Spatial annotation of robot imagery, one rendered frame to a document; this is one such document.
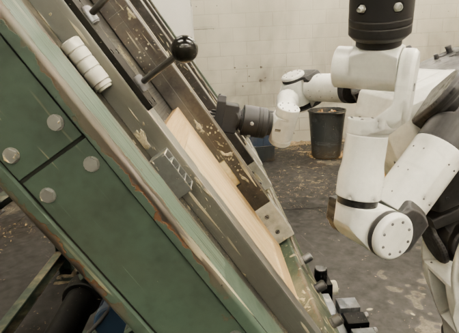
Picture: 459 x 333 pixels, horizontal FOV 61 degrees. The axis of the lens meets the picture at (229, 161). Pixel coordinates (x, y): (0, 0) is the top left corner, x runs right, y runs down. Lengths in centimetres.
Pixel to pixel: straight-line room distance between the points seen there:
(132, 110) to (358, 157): 35
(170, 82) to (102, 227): 68
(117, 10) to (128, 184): 73
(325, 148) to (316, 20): 203
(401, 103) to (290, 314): 40
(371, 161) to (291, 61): 564
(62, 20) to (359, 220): 53
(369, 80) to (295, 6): 568
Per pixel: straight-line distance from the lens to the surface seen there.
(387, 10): 60
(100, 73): 59
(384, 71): 63
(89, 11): 64
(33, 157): 40
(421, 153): 74
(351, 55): 63
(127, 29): 105
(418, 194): 72
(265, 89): 620
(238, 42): 614
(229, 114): 110
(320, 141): 538
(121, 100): 62
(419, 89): 90
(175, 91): 103
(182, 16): 474
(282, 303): 74
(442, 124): 76
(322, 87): 128
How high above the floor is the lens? 143
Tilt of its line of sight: 15 degrees down
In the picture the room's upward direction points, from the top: 3 degrees counter-clockwise
